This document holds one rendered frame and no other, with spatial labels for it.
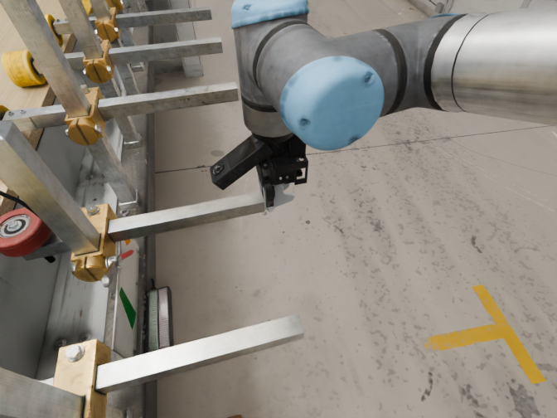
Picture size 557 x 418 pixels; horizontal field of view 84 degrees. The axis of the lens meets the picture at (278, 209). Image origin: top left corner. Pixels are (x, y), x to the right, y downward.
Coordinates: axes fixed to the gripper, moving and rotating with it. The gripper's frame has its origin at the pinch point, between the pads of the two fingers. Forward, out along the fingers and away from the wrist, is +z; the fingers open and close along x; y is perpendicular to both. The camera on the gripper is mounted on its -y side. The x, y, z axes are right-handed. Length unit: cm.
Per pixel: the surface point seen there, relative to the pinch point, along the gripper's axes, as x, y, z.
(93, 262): -7.9, -30.5, -4.6
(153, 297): -7.6, -26.2, 12.1
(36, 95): 43, -48, -8
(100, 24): 66, -33, -15
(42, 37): 19.0, -30.2, -28.9
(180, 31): 225, -17, 45
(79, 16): 44, -31, -24
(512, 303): -12, 104, 84
